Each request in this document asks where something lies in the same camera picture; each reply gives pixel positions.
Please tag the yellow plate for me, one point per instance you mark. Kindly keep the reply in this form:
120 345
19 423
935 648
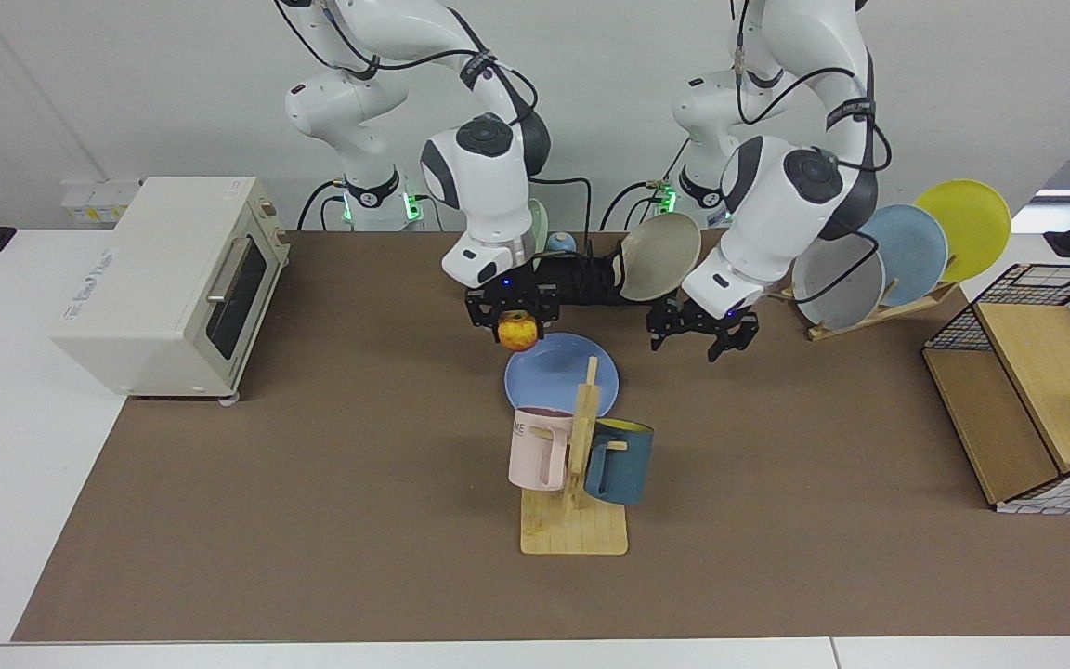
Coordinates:
972 223

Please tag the pink mug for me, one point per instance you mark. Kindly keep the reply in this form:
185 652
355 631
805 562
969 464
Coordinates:
535 455

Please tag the grey plate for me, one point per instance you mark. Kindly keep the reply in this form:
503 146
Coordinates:
846 299

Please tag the black dish rack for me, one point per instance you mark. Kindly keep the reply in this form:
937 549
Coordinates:
591 279

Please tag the dark blue mug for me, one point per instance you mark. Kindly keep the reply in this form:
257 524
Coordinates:
628 465

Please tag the green plate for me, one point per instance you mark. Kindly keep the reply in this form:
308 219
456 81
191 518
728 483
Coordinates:
540 228

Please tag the light blue plate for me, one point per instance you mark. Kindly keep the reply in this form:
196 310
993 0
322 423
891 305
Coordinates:
916 251

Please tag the wooden cup stand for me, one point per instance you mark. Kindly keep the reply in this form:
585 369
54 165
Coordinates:
572 530

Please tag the wooden plate rack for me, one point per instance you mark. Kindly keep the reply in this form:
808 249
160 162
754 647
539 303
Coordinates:
869 319

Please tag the red yellow apple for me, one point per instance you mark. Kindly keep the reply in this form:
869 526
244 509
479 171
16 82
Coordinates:
518 333

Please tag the small blue round thing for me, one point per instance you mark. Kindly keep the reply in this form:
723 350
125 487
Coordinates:
562 243

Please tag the beige plate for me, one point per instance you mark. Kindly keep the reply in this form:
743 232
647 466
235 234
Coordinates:
660 258

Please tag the pale toaster oven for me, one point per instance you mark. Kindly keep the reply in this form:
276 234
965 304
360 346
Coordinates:
145 307

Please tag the brown table cloth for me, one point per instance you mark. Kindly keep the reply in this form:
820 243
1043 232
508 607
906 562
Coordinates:
312 539

